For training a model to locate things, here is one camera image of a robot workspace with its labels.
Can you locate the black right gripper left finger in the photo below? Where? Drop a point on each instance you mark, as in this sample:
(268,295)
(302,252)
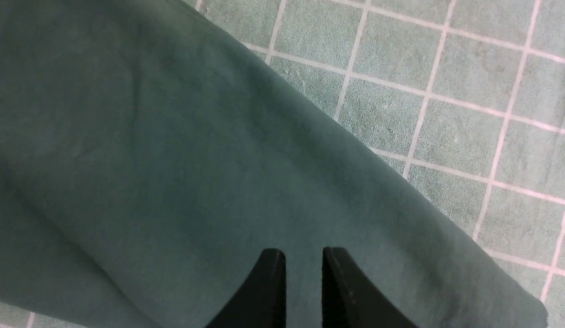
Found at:
(260,302)

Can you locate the green long-sleeve top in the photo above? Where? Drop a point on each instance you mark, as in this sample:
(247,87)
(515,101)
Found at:
(147,157)

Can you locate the green checked tablecloth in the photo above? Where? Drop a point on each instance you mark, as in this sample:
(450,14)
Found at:
(465,99)

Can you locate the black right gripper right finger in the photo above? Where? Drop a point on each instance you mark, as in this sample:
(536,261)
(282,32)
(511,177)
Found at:
(350,299)

